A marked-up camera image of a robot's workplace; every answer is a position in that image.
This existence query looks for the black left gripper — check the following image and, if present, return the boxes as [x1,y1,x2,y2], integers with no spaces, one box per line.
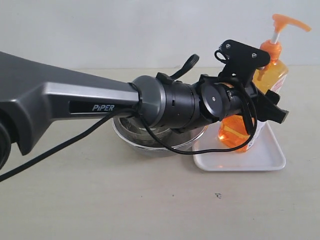
[197,74,289,125]

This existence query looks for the orange soap pump bottle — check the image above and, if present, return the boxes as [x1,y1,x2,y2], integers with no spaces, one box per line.
[218,13,312,153]

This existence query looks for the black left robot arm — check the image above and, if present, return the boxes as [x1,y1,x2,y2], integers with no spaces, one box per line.
[0,52,288,180]

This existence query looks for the white rectangular plastic tray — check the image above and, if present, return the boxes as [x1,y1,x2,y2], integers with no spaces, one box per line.
[193,123,287,172]

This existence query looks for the large steel mesh basin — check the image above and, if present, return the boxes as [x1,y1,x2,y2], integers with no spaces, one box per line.
[111,117,210,158]

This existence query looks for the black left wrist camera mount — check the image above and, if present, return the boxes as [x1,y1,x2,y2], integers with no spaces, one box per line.
[214,39,271,88]

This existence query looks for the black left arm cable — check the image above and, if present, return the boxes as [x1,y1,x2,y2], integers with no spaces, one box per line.
[0,53,258,183]

